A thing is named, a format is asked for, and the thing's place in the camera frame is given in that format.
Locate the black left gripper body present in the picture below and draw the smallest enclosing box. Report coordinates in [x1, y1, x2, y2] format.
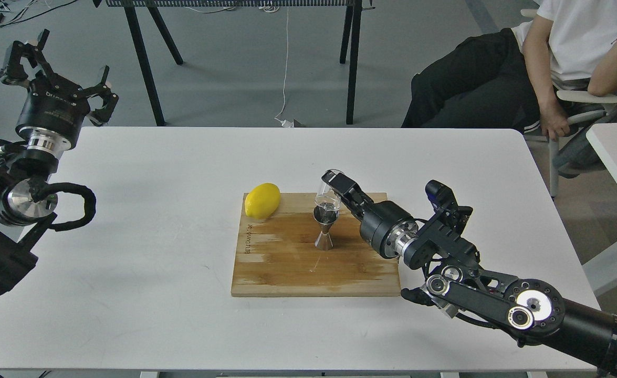
[15, 92, 90, 149]

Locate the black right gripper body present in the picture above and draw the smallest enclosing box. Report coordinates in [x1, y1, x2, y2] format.
[360, 201, 419, 259]

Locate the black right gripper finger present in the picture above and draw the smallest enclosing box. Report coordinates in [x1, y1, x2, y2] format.
[322, 169, 374, 218]

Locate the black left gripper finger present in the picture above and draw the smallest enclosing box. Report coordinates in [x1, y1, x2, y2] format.
[80, 65, 119, 127]
[0, 29, 62, 94]

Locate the small clear glass cup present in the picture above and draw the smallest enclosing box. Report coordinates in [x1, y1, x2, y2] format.
[313, 180, 341, 224]

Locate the steel double jigger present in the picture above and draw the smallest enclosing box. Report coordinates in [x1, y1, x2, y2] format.
[313, 203, 339, 250]

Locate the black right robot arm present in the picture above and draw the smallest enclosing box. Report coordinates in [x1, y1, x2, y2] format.
[322, 170, 617, 376]

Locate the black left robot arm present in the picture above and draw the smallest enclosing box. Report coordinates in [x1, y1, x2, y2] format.
[0, 29, 119, 295]

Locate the yellow lemon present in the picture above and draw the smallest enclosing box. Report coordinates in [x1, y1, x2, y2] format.
[244, 183, 281, 219]

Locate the wooden cutting board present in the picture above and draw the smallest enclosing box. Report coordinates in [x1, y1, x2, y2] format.
[231, 192, 401, 297]

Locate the seated person in white shirt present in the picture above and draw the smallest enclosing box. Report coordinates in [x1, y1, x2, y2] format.
[402, 0, 617, 140]

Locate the white hanging cable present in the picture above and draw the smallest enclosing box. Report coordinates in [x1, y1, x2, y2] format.
[275, 6, 306, 128]

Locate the black metal table frame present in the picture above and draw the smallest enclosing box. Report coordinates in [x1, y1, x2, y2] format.
[92, 0, 376, 127]

